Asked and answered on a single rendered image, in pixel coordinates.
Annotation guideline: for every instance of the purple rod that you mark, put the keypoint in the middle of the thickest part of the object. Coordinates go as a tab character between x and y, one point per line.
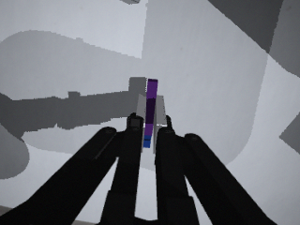
151	94

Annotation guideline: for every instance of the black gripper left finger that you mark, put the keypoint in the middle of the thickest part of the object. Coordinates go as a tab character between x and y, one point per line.
62	197

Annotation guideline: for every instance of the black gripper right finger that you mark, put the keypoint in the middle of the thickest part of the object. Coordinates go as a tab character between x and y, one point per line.
223	199

